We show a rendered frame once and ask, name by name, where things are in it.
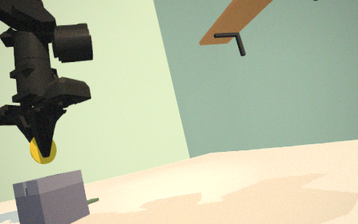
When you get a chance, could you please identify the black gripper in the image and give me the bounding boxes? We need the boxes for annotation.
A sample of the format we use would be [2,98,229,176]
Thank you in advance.
[0,58,91,158]

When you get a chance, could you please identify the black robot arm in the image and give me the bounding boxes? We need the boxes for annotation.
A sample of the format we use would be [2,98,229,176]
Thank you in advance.
[0,0,94,63]

